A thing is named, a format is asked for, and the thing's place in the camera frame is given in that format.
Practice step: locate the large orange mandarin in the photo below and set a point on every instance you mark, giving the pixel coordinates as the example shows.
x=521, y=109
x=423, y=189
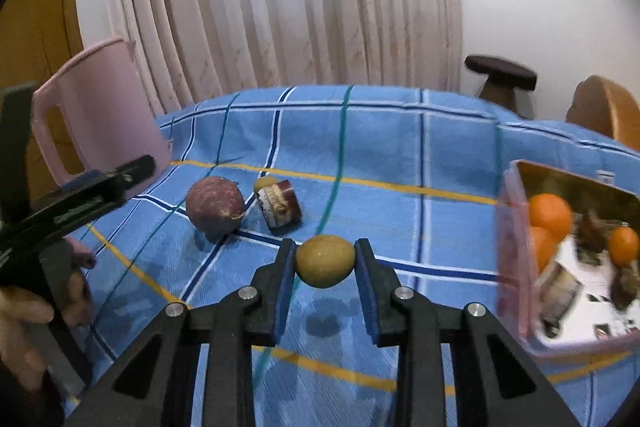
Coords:
x=550, y=214

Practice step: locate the wooden door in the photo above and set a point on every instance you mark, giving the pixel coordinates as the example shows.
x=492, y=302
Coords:
x=35, y=7

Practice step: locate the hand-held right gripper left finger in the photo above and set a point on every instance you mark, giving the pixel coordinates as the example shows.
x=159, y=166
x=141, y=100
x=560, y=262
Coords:
x=284, y=289

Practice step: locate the blue plaid tablecloth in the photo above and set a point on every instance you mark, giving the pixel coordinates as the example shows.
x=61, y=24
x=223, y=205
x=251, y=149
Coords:
x=380, y=147

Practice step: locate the pink tin box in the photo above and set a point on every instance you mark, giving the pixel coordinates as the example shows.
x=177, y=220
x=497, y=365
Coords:
x=515, y=267

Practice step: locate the purple passion fruit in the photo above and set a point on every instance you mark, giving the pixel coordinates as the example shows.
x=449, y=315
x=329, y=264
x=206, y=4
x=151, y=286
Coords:
x=215, y=204

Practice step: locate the pink plastic jug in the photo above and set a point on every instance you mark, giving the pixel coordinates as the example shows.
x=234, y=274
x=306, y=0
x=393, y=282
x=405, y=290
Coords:
x=105, y=107

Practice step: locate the person's left hand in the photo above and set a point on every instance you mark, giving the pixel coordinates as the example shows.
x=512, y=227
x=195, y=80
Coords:
x=20, y=307

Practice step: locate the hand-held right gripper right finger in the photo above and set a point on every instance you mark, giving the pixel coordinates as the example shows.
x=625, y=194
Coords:
x=367, y=292

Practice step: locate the dark round wooden stool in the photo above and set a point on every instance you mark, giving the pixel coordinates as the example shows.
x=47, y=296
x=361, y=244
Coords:
x=500, y=72

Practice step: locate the brown chocolate pastry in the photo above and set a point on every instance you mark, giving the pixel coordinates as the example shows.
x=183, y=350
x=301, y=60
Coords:
x=626, y=288
x=592, y=234

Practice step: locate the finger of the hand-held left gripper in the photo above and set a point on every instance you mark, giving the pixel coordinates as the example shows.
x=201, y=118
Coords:
x=15, y=147
x=90, y=197

